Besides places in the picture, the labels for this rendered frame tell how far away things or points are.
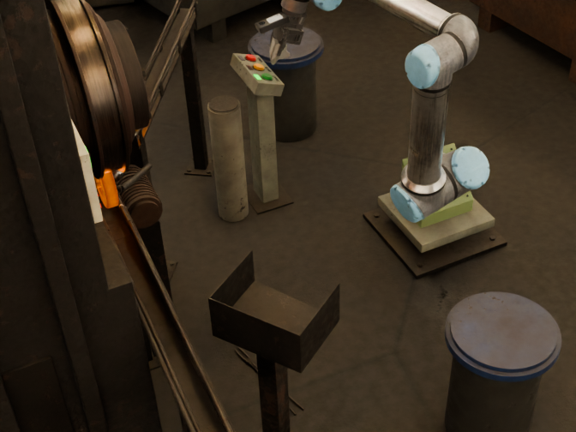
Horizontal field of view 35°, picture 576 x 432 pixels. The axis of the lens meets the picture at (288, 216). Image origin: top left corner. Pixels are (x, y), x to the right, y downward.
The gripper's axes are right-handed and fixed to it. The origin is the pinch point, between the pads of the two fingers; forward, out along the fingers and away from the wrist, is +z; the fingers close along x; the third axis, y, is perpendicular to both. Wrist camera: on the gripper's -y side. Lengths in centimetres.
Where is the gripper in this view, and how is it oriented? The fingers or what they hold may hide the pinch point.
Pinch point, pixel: (271, 61)
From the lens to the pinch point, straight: 327.1
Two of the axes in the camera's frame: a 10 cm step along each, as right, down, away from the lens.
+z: -2.8, 8.2, 5.0
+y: 8.6, -0.1, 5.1
